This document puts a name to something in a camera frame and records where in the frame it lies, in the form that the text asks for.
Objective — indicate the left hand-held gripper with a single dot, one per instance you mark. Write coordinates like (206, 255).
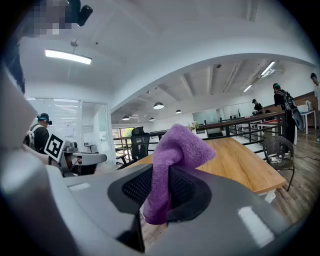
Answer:
(54, 147)

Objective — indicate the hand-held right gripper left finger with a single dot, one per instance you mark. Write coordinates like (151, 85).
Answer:
(87, 200)

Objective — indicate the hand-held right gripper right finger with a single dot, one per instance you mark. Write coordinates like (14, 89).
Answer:
(220, 207)

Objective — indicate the purple microfibre cloth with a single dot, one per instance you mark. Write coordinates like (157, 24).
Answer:
(180, 147)

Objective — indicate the person's left forearm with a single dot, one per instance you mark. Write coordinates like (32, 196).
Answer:
(37, 156)

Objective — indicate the black mesh office chair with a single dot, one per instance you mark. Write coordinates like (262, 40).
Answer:
(140, 145)

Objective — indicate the dark wicker chair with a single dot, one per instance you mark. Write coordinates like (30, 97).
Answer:
(277, 147)

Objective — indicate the white vase with pink flowers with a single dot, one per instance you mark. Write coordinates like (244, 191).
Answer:
(192, 126)

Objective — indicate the wooden-topped black railing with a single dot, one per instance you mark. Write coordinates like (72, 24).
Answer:
(262, 116)

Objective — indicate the white ceiling tube light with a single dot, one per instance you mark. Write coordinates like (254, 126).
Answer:
(247, 88)
(268, 68)
(67, 56)

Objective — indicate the person's head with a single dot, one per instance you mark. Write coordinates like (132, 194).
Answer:
(47, 17)

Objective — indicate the black head-worn camera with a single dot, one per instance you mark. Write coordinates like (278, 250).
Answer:
(84, 13)

